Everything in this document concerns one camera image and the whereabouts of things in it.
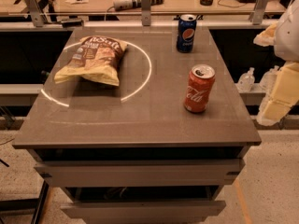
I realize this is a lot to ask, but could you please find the metal bracket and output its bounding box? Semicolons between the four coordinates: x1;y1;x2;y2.
141;0;150;26
23;0;47;27
249;0;269;25

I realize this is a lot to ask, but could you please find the right metal bracket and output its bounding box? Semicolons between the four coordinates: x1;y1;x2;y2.
249;0;269;25

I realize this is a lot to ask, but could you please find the yellow chip bag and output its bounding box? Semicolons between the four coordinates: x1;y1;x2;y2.
54;35;128;87

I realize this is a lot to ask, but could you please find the middle metal bracket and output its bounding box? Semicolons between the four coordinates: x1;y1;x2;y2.
141;0;150;26

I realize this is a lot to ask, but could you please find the lower grey drawer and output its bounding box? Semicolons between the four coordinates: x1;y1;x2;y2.
61;200;226;224

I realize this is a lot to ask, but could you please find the blue pepsi can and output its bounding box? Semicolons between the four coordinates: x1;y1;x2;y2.
177;14;197;53

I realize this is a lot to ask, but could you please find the grey drawer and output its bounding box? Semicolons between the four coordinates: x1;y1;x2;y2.
61;200;226;224
36;159;245;188

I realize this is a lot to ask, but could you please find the left metal bracket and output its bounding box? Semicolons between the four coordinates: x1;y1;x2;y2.
23;0;47;27

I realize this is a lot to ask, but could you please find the upper grey drawer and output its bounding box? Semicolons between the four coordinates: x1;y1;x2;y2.
36;159;245;188

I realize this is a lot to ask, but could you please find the red coke can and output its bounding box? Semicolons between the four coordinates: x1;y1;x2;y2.
184;64;215;113

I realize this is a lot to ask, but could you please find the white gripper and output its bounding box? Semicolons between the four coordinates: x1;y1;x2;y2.
253;4;299;126

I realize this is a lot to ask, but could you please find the clear sanitizer bottle left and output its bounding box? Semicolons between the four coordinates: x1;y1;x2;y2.
237;67;255;92

